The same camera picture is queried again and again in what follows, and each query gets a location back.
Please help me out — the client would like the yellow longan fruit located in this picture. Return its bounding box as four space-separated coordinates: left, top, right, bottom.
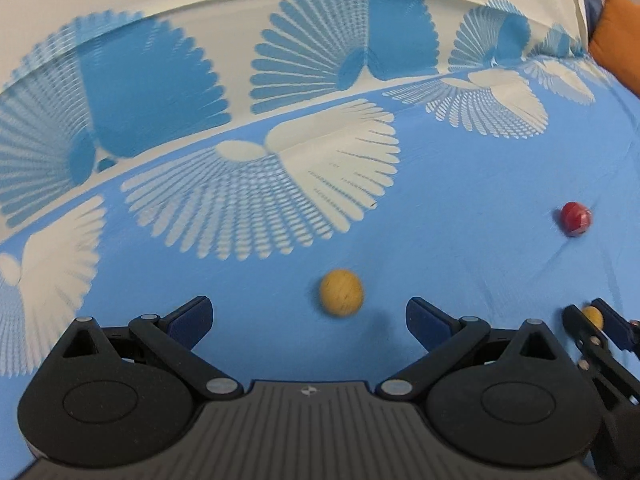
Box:
319 269 364 318
582 304 604 330

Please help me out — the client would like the small red candy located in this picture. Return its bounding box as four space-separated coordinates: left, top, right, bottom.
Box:
560 202 592 236

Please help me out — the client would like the blue patterned bed sheet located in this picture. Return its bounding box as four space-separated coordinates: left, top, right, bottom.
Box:
1 0 639 478

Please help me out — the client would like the orange cushion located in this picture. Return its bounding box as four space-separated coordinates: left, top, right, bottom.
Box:
589 0 640 96

